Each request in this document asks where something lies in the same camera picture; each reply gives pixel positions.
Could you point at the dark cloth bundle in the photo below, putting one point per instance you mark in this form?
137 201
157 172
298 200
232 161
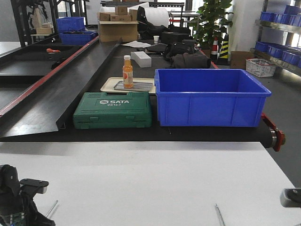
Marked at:
190 61

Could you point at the orange juice bottle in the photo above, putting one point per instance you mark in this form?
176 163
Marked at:
127 71

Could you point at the blue crate on conveyor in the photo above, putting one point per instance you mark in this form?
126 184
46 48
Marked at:
77 38

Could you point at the black yellow traffic cone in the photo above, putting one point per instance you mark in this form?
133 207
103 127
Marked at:
223 58

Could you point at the white patterned basket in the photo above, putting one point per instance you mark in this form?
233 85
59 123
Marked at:
260 67

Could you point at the green black screwdriver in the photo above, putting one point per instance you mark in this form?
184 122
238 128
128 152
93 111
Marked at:
51 209
219 214

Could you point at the potted green plant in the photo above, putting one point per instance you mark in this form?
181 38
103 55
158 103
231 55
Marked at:
212 21

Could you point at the red conveyor end roller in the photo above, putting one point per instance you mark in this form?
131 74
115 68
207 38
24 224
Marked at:
278 136

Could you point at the beige plastic tray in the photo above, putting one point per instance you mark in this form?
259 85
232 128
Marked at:
108 86

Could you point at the large blue plastic bin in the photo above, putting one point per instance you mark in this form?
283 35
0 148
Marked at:
209 97

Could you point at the white foam block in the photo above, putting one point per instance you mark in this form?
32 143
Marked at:
141 58

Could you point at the green SATA tool case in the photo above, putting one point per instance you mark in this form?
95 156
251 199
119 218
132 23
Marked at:
99 110

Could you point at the orange white traffic cone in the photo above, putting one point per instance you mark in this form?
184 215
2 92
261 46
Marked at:
214 50

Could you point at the white paper cup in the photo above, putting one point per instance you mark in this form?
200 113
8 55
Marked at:
156 39

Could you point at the large cardboard box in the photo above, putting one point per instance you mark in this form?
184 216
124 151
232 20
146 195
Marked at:
114 31

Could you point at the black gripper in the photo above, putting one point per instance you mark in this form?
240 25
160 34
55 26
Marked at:
17 207

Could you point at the small metal tray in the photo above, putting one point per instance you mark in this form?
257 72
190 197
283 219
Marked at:
137 86

